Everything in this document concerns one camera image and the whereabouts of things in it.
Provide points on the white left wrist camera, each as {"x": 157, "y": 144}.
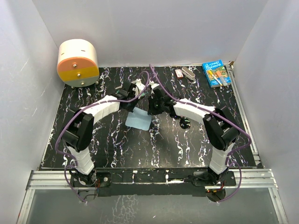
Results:
{"x": 139, "y": 86}

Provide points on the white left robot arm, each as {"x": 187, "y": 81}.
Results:
{"x": 78, "y": 132}

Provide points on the yellow white marker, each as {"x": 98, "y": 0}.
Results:
{"x": 215, "y": 78}

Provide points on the orange grey marker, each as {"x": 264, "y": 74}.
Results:
{"x": 221, "y": 77}

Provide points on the black sunglasses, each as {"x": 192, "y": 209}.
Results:
{"x": 183, "y": 121}

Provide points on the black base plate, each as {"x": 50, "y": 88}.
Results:
{"x": 154, "y": 181}

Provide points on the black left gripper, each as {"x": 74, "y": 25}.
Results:
{"x": 131, "y": 108}

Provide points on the small red white box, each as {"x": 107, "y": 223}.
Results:
{"x": 179, "y": 74}

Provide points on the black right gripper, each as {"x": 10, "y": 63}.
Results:
{"x": 152, "y": 110}

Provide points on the light blue cleaning cloth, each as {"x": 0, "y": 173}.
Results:
{"x": 138, "y": 119}

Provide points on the blue paperback book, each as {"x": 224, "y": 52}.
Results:
{"x": 215, "y": 66}

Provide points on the round mini drawer cabinet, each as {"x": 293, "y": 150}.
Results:
{"x": 77, "y": 64}

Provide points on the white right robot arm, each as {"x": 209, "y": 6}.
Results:
{"x": 222, "y": 136}

